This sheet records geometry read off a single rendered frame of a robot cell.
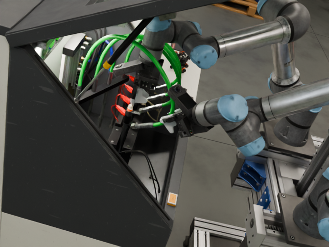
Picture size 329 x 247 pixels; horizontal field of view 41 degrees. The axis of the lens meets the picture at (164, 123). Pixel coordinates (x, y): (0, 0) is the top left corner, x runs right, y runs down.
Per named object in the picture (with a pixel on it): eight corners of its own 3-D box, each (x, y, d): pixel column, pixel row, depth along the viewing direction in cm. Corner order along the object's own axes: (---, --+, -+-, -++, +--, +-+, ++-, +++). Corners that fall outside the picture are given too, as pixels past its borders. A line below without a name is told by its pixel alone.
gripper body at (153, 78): (153, 95, 154) (162, 66, 147) (129, 88, 154) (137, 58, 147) (157, 85, 160) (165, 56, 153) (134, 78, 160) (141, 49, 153)
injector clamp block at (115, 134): (124, 177, 176) (132, 149, 167) (100, 170, 176) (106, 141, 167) (140, 129, 204) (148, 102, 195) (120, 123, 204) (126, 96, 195)
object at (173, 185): (162, 250, 158) (174, 220, 148) (150, 246, 158) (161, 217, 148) (182, 146, 208) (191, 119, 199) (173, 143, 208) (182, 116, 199)
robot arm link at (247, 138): (269, 131, 131) (249, 103, 128) (266, 153, 122) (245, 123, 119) (246, 141, 135) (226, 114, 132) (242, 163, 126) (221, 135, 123)
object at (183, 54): (187, 77, 223) (191, 68, 220) (167, 71, 222) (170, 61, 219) (192, 58, 241) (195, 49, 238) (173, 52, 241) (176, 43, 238)
